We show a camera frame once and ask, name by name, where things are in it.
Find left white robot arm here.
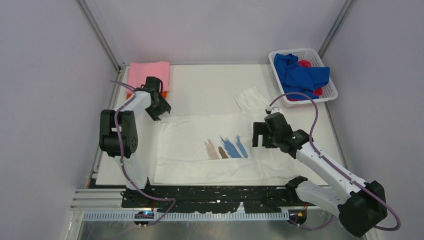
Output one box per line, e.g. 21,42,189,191
99,76,172,207

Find white slotted cable duct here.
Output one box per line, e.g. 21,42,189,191
82,210,289,222

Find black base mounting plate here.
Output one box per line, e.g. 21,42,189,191
120,185,305,214

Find blue t shirt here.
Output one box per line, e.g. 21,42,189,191
273,53,330,102

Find folded orange t shirt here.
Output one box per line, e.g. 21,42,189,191
126,91,167,100

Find folded pink t shirt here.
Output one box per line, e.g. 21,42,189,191
127,61,170,92

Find red t shirt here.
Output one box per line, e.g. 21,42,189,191
283,60,330,99

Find white printed t shirt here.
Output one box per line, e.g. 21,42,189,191
153,87,301,185

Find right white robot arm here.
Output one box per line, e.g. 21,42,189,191
252,112,388,237

